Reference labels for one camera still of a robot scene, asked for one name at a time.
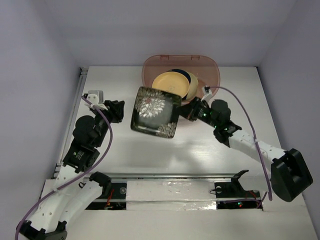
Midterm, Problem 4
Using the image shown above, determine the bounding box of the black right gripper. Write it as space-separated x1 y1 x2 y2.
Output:
173 96 220 129

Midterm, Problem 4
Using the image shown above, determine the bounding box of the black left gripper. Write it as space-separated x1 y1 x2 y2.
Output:
92 100 124 148

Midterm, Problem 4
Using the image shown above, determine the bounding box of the cream bird pattern plate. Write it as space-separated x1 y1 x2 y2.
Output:
185 72 199 102

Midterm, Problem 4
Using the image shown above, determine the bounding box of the yellow round plastic plate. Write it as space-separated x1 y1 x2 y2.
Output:
151 71 191 99

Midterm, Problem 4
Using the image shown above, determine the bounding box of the black floral square plate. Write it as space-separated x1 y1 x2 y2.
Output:
130 86 182 139

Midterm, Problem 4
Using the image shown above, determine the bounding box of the dark blue leaf plate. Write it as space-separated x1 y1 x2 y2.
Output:
170 68 191 83

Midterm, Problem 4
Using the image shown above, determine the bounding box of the white divided round plate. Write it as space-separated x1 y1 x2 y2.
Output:
181 83 198 104

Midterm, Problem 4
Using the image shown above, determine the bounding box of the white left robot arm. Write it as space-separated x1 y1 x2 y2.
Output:
14 96 125 240

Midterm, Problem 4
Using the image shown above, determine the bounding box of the pink translucent plastic bin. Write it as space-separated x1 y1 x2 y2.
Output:
142 55 221 106

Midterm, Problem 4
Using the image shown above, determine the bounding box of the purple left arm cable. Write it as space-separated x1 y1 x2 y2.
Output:
14 96 114 240

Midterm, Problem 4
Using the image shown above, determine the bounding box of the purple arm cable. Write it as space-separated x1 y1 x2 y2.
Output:
14 96 114 240
209 86 273 202

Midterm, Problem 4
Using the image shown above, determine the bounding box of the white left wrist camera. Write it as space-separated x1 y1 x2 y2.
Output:
84 90 107 110

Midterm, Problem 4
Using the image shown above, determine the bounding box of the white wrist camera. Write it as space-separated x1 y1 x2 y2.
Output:
84 90 107 110
201 85 213 103

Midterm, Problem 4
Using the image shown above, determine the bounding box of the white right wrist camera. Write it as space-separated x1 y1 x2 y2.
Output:
201 85 213 103

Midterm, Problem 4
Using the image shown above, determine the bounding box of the aluminium rail frame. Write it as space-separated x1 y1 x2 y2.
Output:
62 66 281 178

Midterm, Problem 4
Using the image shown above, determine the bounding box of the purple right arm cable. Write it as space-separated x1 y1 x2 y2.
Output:
209 86 273 202

